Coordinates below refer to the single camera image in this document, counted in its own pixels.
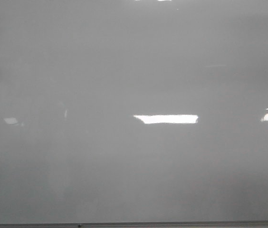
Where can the white glossy whiteboard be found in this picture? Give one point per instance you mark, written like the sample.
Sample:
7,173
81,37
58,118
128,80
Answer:
133,110

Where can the grey aluminium whiteboard frame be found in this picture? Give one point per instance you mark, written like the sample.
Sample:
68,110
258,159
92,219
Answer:
200,224

